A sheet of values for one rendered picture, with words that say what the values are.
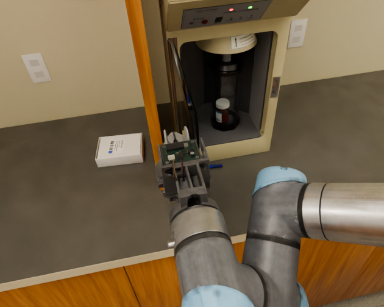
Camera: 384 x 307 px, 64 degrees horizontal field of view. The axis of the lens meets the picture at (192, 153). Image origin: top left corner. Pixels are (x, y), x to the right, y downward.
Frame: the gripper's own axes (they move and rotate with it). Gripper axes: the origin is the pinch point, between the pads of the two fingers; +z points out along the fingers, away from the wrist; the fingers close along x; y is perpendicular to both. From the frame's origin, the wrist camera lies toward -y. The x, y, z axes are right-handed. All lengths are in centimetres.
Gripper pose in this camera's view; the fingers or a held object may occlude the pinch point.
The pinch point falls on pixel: (175, 140)
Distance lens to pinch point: 58.6
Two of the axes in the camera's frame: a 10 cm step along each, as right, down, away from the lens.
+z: -1.9, -6.6, 7.2
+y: -0.5, -7.3, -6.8
